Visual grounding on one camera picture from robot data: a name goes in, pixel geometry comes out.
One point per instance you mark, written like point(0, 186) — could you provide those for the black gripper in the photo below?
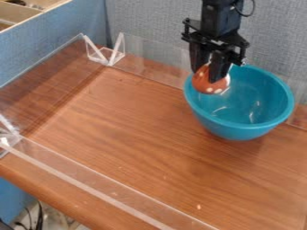
point(215, 42)

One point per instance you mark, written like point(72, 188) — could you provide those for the red white-stemmed toy mushroom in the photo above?
point(204, 86)

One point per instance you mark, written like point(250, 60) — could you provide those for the blue plastic bowl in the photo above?
point(248, 109)

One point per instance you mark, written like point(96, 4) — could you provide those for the clear acrylic back barrier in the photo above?
point(162, 63)

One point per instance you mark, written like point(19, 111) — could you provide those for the clear acrylic barrier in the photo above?
point(162, 63)
point(39, 93)
point(124, 198)

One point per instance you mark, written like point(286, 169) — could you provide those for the clear acrylic left barrier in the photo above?
point(39, 93)

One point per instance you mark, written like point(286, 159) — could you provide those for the clear acrylic front barrier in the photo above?
point(124, 198)

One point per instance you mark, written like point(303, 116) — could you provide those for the wooden shelf unit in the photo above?
point(17, 11)

